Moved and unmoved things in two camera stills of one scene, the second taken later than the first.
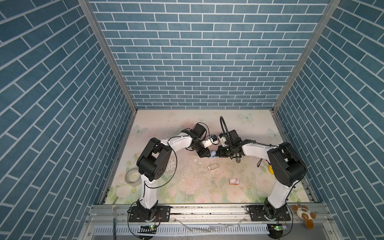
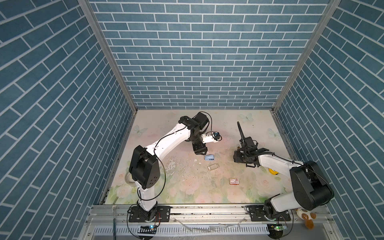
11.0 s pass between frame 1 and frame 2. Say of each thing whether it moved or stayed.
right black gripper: moved
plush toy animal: stayed
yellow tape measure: stayed
